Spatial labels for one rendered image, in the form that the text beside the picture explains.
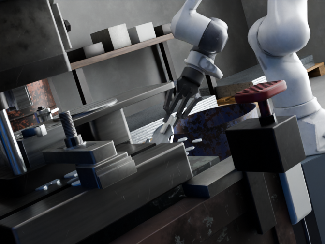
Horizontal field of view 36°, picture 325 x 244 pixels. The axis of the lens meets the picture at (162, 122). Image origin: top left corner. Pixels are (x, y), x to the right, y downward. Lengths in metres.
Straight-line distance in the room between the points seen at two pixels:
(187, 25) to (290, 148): 0.90
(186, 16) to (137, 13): 3.70
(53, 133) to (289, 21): 0.71
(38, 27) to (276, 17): 0.69
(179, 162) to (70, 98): 3.96
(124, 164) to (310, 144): 0.81
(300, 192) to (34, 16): 0.54
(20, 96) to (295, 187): 0.50
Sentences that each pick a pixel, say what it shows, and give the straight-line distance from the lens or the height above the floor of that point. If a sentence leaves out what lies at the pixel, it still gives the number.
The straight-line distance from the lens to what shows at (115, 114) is 0.92.
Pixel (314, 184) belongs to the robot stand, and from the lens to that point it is 1.39.
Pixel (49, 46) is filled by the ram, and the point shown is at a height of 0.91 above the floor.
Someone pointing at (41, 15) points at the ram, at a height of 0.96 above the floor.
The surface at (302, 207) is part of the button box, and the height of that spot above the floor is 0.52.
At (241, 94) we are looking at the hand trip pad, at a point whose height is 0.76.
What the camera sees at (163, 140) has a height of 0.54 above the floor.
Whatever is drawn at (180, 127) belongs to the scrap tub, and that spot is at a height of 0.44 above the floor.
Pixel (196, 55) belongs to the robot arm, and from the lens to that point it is 1.66.
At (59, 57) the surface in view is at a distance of 0.82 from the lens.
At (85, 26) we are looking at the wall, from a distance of 4.90.
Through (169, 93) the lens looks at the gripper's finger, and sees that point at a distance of 1.65.
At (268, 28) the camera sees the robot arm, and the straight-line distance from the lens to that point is 1.33.
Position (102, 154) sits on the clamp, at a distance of 0.68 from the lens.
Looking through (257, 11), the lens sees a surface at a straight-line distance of 6.31.
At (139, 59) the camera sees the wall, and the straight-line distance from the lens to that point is 5.19.
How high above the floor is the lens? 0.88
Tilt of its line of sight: 10 degrees down
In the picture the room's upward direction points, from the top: 17 degrees counter-clockwise
